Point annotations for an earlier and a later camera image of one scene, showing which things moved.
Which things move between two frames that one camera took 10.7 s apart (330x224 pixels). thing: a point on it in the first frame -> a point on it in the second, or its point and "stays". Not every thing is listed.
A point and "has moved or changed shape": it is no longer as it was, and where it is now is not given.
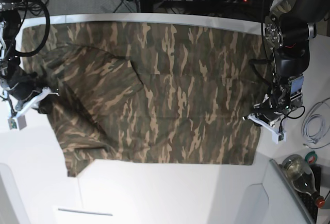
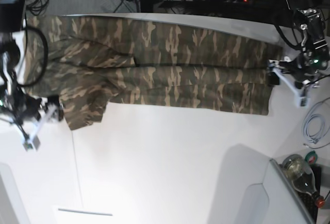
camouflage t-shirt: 149,92 has moved or changed shape
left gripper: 21,84 -> 26,107
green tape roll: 311,157 stays
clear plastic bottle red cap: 301,176 stays
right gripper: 269,111 -> 301,68
